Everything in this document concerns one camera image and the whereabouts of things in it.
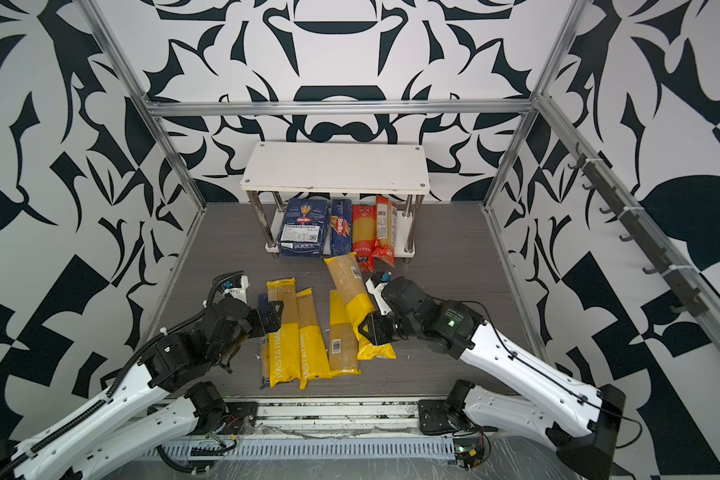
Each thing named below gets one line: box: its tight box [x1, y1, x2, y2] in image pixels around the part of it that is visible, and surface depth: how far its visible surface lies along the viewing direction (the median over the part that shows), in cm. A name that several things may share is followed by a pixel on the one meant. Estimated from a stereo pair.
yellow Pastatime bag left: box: [266, 277, 301, 388], surface depth 83 cm
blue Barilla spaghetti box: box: [330, 198, 353, 257], surface depth 103 cm
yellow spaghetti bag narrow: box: [329, 290, 362, 377], surface depth 85 cm
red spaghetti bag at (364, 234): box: [351, 203, 377, 273], surface depth 104 cm
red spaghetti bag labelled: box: [372, 195, 398, 267], surface depth 100 cm
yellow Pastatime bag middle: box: [296, 287, 332, 390], surface depth 86 cm
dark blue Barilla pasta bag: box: [278, 197, 330, 258], surface depth 98 cm
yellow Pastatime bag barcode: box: [324, 252, 397, 361], surface depth 71 cm
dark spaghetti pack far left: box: [260, 336, 270, 389], surface depth 82 cm
